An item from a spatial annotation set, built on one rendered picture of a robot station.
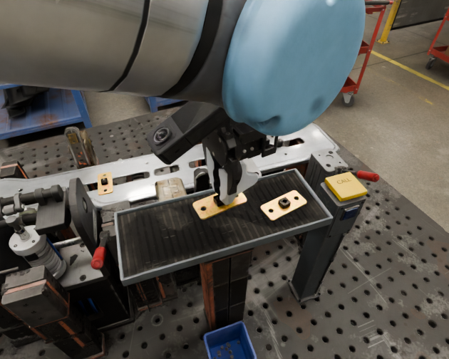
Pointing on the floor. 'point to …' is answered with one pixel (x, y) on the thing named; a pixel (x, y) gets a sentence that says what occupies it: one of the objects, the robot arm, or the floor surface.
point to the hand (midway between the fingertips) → (219, 195)
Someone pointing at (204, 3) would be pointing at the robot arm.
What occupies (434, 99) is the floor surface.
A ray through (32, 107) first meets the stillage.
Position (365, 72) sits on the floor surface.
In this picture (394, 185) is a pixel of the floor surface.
